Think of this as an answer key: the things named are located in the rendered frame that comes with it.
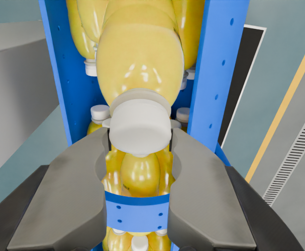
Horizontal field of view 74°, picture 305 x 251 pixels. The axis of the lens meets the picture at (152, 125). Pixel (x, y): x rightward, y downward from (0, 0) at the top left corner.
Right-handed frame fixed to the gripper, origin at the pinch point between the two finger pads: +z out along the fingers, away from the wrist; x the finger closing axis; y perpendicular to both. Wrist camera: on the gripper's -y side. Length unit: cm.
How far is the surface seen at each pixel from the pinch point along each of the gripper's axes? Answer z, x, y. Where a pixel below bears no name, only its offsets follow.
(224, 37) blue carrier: 11.8, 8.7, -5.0
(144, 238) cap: 17.8, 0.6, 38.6
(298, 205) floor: 139, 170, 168
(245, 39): 118, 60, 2
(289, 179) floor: 137, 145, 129
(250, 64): 118, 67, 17
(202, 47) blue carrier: 10.4, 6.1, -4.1
